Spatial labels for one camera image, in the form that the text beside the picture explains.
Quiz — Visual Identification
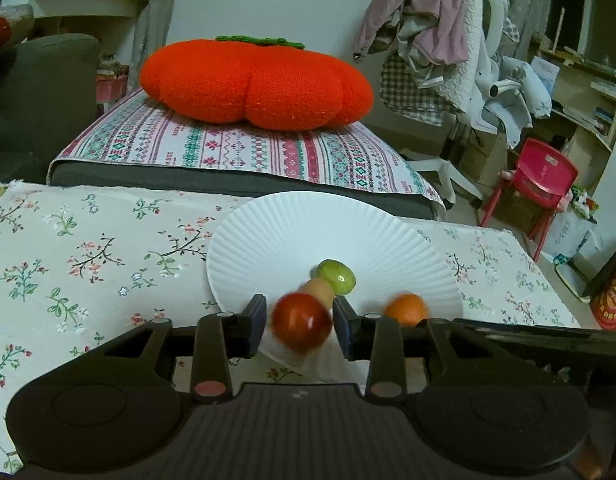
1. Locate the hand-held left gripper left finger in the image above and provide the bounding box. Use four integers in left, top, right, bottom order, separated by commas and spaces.
102, 294, 267, 404

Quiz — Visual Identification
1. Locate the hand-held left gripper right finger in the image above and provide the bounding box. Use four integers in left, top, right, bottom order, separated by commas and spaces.
333, 296, 509, 405

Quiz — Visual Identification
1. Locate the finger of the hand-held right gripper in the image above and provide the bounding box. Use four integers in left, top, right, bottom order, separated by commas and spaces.
455, 317, 554, 361

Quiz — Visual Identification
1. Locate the red cherry tomato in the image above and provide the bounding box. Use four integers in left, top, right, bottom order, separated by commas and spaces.
271, 292, 333, 353

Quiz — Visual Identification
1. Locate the tan round longan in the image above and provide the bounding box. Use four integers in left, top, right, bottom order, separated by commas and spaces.
299, 279, 335, 311

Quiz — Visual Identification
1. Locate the green cherry tomato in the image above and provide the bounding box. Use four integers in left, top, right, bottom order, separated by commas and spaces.
315, 259, 357, 296

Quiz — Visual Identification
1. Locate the orange cherry tomato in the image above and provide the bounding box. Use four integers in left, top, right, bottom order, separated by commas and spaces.
384, 293, 429, 328

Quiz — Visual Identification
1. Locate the white paper plate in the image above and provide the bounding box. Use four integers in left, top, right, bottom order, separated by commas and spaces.
206, 191, 464, 376

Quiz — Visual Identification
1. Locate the orange printed bag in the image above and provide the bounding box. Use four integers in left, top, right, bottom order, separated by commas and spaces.
589, 240, 616, 332

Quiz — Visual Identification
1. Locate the white plastic bag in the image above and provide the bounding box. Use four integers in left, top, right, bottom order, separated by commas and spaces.
542, 209, 605, 267

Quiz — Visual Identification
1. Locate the pink plastic child chair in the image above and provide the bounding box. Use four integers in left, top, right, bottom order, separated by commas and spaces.
480, 137, 580, 264

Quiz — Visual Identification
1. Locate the floral white tablecloth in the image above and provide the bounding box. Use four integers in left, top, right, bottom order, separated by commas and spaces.
0, 180, 581, 476

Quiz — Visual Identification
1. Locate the striped patterned cover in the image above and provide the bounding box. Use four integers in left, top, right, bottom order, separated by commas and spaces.
55, 87, 446, 207

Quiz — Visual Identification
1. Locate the cardboard box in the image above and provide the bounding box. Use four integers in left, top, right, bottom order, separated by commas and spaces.
459, 127, 510, 188

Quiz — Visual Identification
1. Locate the orange pumpkin cushion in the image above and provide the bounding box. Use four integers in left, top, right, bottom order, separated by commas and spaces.
139, 35, 375, 132

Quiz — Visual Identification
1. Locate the white office chair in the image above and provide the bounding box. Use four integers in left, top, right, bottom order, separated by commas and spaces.
398, 0, 536, 207

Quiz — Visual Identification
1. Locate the checked cloth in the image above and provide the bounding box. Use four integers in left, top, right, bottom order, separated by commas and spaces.
380, 51, 461, 127

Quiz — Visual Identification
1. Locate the wooden bookshelf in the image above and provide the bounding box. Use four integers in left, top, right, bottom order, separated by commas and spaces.
537, 7, 616, 153

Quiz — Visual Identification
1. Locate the white fleece garment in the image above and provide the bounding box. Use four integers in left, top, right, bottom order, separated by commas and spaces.
435, 0, 511, 116

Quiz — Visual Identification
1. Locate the grey curtain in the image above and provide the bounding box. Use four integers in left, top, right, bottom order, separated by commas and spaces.
132, 0, 183, 78

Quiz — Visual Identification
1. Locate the pink jacket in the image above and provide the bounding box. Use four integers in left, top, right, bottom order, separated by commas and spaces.
354, 0, 483, 67

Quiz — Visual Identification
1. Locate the white wall shelf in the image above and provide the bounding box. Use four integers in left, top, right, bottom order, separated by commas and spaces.
30, 0, 149, 20

